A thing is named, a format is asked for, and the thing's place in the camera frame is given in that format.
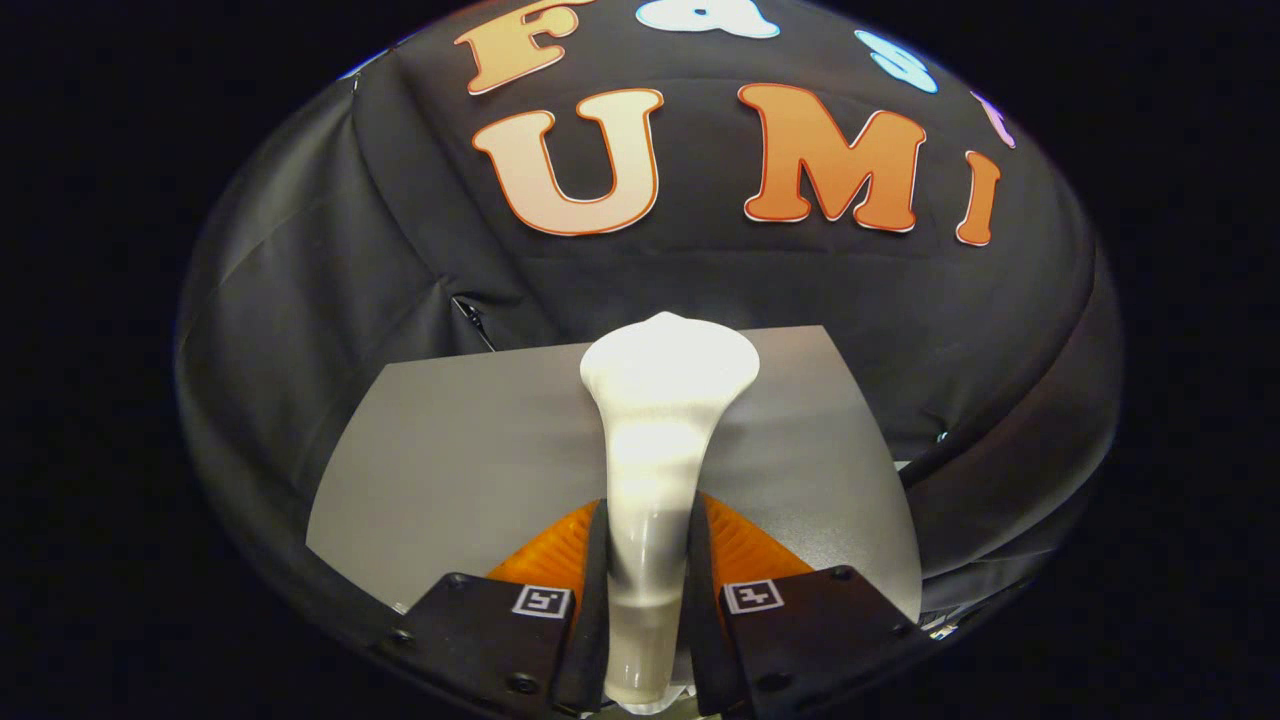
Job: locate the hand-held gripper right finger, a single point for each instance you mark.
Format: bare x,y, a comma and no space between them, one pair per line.
700,630

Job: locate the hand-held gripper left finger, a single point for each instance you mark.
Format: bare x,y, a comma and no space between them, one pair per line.
597,620

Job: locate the white garment steamer head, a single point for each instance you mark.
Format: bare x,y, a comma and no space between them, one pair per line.
655,440

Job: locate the grey drawer cabinet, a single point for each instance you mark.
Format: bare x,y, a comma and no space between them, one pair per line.
470,470

